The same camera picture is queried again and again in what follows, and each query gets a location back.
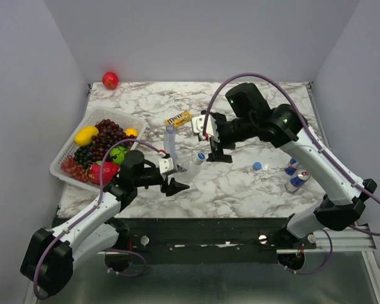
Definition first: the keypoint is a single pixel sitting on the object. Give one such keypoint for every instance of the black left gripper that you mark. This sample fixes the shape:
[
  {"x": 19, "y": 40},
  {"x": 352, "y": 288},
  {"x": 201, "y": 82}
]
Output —
[{"x": 174, "y": 187}]

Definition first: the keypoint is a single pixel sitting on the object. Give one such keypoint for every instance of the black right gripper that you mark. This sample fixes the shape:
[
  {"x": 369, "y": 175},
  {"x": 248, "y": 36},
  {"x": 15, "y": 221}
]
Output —
[{"x": 215, "y": 155}]

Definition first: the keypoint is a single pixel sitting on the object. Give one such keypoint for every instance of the large clear plastic bottle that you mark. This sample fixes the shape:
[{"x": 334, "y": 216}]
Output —
[{"x": 193, "y": 169}]

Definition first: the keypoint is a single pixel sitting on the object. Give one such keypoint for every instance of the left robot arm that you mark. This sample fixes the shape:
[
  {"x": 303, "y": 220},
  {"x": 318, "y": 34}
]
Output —
[{"x": 52, "y": 255}]

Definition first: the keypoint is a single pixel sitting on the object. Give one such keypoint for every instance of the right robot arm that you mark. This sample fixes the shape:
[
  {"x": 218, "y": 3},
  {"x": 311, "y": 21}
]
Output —
[{"x": 346, "y": 193}]

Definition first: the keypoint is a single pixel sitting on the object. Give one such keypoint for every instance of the plain blue bottle cap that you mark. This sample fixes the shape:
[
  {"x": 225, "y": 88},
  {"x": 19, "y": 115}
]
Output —
[{"x": 257, "y": 166}]

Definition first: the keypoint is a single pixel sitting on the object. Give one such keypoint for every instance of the blue tinted plastic bottle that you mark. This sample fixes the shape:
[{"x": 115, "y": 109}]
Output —
[{"x": 169, "y": 141}]

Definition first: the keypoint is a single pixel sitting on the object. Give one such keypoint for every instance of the yellow m&m candy packet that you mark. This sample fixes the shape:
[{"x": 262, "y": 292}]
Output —
[{"x": 180, "y": 119}]

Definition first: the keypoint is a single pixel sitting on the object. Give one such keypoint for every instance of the green toy fruit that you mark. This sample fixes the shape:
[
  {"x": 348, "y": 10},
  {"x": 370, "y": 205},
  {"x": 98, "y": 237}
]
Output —
[{"x": 117, "y": 155}]

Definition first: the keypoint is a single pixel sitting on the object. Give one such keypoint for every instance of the pink dragon fruit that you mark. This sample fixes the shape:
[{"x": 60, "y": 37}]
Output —
[{"x": 109, "y": 170}]

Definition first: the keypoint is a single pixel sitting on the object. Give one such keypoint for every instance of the red bull can rear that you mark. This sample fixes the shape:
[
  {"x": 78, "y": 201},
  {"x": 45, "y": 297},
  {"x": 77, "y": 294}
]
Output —
[{"x": 292, "y": 166}]

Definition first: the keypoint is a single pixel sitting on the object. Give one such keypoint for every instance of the red bull can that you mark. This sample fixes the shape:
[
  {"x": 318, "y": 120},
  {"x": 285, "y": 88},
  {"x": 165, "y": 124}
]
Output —
[
  {"x": 297, "y": 180},
  {"x": 292, "y": 166}
]

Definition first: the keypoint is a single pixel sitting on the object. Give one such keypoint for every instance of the red bull can front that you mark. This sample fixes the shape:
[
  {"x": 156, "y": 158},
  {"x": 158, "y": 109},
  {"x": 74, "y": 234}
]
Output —
[{"x": 297, "y": 180}]

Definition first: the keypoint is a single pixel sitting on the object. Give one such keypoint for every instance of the dark red grape bunch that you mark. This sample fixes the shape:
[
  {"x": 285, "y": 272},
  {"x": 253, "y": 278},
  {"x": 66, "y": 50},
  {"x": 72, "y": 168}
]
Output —
[{"x": 109, "y": 134}]

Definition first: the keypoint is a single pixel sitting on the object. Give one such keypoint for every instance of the dark blue grape bunch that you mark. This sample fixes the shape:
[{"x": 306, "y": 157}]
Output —
[{"x": 83, "y": 156}]

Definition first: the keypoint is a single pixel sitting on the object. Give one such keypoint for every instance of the yellow mango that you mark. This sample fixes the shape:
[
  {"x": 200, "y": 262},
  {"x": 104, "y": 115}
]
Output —
[{"x": 84, "y": 136}]

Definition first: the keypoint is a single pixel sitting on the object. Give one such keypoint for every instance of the white plastic basket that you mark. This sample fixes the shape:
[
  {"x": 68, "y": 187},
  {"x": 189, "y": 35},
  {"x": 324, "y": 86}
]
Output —
[{"x": 94, "y": 116}]

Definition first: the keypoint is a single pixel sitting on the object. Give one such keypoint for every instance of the light red grape bunch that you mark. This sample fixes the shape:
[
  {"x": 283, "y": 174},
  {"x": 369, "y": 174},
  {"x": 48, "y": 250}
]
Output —
[{"x": 74, "y": 170}]

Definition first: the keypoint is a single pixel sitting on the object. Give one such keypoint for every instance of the red apple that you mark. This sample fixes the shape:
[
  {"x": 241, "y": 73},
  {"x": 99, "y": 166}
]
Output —
[{"x": 110, "y": 80}]

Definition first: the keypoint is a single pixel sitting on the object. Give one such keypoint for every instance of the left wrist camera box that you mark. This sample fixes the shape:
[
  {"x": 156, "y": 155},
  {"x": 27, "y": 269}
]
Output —
[{"x": 167, "y": 165}]

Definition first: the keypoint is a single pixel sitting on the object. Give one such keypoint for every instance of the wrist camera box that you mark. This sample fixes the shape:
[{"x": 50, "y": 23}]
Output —
[
  {"x": 205, "y": 127},
  {"x": 167, "y": 165}
]

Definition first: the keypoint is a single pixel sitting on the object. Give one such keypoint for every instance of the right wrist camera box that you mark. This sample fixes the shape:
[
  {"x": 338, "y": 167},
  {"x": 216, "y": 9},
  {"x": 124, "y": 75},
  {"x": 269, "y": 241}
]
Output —
[{"x": 205, "y": 127}]

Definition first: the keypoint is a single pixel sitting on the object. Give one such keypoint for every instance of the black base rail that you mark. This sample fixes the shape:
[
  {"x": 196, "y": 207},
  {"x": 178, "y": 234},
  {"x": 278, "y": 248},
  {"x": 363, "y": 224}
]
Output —
[{"x": 199, "y": 240}]

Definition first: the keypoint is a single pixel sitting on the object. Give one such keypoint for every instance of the aluminium frame rail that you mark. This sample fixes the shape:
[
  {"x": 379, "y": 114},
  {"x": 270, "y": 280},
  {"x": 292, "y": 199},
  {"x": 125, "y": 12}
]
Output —
[{"x": 344, "y": 241}]

